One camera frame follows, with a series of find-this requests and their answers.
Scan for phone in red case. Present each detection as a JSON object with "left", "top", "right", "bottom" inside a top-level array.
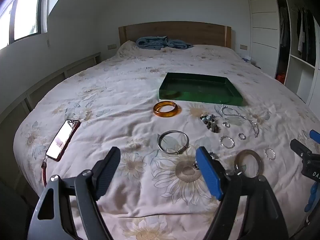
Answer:
[{"left": 46, "top": 120, "right": 81, "bottom": 162}]

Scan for hanging clothes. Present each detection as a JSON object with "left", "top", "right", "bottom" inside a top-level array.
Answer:
[{"left": 279, "top": 5, "right": 318, "bottom": 65}]

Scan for green tray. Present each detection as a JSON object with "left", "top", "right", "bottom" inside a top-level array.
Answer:
[{"left": 158, "top": 72, "right": 247, "bottom": 107}]

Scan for silver bangle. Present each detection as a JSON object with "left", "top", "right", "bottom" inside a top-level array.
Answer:
[{"left": 157, "top": 130, "right": 189, "bottom": 155}]

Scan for red zipper strap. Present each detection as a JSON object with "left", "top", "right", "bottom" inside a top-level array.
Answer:
[{"left": 41, "top": 156, "right": 48, "bottom": 188}]

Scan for twisted clear bracelet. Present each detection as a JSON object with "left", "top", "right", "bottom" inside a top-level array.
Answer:
[{"left": 220, "top": 135, "right": 235, "bottom": 149}]

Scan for silver bead necklace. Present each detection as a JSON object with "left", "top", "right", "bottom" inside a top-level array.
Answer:
[{"left": 220, "top": 104, "right": 260, "bottom": 138}]

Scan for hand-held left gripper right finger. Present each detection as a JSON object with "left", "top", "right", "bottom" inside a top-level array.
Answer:
[{"left": 195, "top": 146, "right": 290, "bottom": 240}]

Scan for blue blanket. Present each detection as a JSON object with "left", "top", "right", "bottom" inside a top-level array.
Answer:
[{"left": 136, "top": 36, "right": 193, "bottom": 50}]

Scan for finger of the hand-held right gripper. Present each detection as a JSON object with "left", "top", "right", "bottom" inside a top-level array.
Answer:
[
  {"left": 290, "top": 139, "right": 314, "bottom": 158},
  {"left": 309, "top": 129, "right": 320, "bottom": 143}
]

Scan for person's right hand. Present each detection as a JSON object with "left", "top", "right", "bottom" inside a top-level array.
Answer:
[{"left": 303, "top": 182, "right": 317, "bottom": 213}]

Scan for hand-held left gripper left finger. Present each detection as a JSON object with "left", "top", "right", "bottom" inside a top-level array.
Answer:
[{"left": 27, "top": 146, "right": 121, "bottom": 240}]

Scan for tissue box on nightstand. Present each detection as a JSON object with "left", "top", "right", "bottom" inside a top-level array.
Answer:
[{"left": 242, "top": 55, "right": 262, "bottom": 69}]

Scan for amber bangle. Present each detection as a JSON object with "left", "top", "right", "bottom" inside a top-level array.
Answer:
[{"left": 153, "top": 101, "right": 181, "bottom": 118}]

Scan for wooden headboard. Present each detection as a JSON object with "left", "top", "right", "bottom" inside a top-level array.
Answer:
[{"left": 118, "top": 21, "right": 232, "bottom": 49}]

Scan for stone bead bracelet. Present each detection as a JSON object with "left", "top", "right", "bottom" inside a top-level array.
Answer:
[{"left": 200, "top": 114, "right": 221, "bottom": 133}]

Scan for white wardrobe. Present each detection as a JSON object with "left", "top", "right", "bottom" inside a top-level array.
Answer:
[{"left": 246, "top": 0, "right": 320, "bottom": 110}]

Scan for low wooden wall cabinet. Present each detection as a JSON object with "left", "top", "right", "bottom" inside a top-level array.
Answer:
[{"left": 0, "top": 52, "right": 102, "bottom": 130}]

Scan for window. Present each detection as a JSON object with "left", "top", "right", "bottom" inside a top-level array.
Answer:
[{"left": 0, "top": 0, "right": 49, "bottom": 52}]

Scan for brown grey bangle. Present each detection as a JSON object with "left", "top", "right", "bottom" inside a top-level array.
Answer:
[{"left": 234, "top": 149, "right": 264, "bottom": 178}]

